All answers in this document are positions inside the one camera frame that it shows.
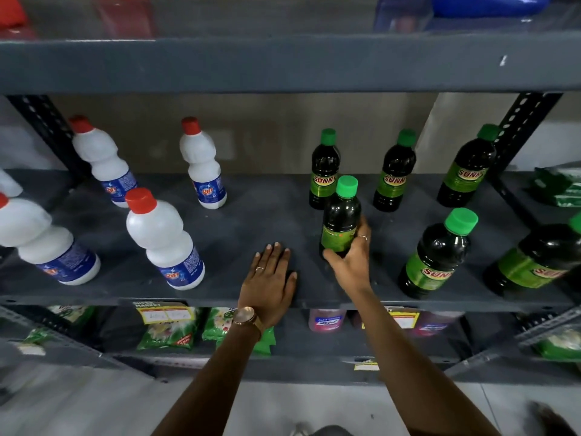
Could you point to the person's left hand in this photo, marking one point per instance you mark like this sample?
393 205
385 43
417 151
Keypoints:
265 290

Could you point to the person's right hand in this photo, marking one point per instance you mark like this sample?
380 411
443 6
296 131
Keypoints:
354 267

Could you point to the person's left little finger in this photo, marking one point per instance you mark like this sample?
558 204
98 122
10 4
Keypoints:
252 265

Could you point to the person's left middle finger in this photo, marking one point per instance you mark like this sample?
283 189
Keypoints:
273 258

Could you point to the person's left thumb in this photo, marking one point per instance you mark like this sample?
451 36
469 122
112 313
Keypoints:
292 282

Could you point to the person's right thumb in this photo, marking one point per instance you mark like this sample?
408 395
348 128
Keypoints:
333 256

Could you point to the dark bottle green cap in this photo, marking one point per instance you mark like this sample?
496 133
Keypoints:
396 174
340 217
324 172
535 258
467 170
433 258

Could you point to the person's right forearm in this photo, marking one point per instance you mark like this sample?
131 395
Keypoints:
408 367

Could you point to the person's left forearm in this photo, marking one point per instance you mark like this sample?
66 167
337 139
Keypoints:
213 381

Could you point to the grey metal shelf board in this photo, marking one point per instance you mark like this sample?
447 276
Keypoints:
313 354
263 213
272 63

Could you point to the pink liquid bottle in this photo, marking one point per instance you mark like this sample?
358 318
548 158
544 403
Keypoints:
327 320
435 323

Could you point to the gold wrist watch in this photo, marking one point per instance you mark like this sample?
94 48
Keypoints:
247 318

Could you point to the green printed packet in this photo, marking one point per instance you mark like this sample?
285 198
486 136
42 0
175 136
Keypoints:
560 186
218 326
563 347
168 333
38 335
72 314

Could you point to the white bottle red cap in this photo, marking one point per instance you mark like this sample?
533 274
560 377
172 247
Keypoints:
45 245
203 167
8 183
165 245
105 161

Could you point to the yellow shelf price label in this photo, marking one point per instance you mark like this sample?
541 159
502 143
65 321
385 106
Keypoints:
366 365
404 318
165 314

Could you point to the perforated dark metal upright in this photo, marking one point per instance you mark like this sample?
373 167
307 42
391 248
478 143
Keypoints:
522 127
45 131

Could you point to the blue plastic container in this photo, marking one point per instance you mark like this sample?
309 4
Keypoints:
490 4

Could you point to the red plastic item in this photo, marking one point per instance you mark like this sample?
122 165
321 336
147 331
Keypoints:
11 8

